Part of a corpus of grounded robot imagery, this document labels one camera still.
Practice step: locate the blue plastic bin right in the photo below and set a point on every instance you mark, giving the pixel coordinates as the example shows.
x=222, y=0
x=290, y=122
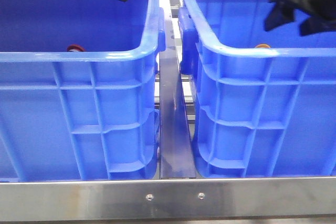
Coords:
x=260, y=112

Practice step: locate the yellow push button switch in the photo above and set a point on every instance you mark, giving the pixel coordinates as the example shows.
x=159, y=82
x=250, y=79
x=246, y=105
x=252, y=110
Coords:
x=262, y=46

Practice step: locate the blue plastic bin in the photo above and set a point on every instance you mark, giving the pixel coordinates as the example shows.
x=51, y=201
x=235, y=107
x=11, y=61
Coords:
x=79, y=115
x=260, y=112

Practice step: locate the red push button switch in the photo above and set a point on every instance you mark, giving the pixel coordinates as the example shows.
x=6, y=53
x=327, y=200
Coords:
x=75, y=48

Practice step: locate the metal divider rail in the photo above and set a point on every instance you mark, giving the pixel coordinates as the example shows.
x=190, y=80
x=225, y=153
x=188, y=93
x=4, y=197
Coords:
x=176, y=156

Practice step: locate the stainless steel front rail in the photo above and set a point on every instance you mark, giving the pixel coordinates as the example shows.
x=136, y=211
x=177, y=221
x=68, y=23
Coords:
x=168, y=199

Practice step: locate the blue plastic bin left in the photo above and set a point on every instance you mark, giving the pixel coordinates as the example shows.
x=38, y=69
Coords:
x=79, y=115

